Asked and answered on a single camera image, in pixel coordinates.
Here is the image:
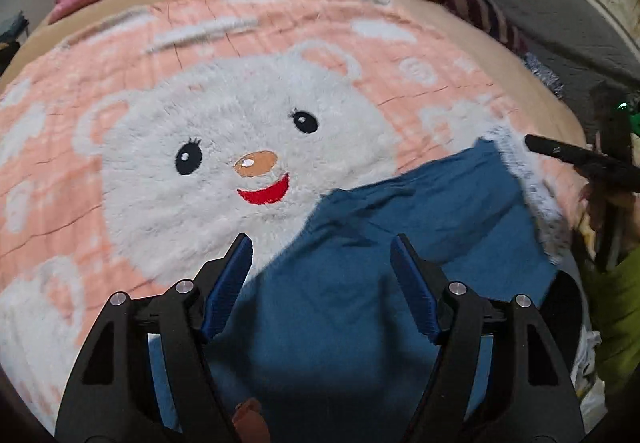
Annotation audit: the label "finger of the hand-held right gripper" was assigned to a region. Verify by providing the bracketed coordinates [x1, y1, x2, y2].
[524, 134, 640, 194]

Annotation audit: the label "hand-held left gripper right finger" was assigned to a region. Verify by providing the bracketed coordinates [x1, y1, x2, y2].
[390, 234, 587, 443]

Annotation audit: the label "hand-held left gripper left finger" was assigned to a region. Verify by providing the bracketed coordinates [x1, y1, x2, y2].
[54, 233, 253, 443]

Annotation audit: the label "blue denim pants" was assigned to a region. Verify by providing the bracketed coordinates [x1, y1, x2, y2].
[147, 139, 558, 443]

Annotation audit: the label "grey sparkly cloth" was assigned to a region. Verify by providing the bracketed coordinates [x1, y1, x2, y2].
[524, 52, 567, 100]

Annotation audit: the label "striped dark cloth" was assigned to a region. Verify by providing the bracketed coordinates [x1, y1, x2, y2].
[440, 0, 528, 54]

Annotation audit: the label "green clothing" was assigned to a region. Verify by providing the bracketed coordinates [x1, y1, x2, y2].
[582, 248, 640, 384]

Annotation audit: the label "white cloth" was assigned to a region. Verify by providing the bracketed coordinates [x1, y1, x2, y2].
[572, 330, 608, 424]

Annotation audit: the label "printed bear blanket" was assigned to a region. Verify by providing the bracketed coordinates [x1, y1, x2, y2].
[0, 0, 576, 424]

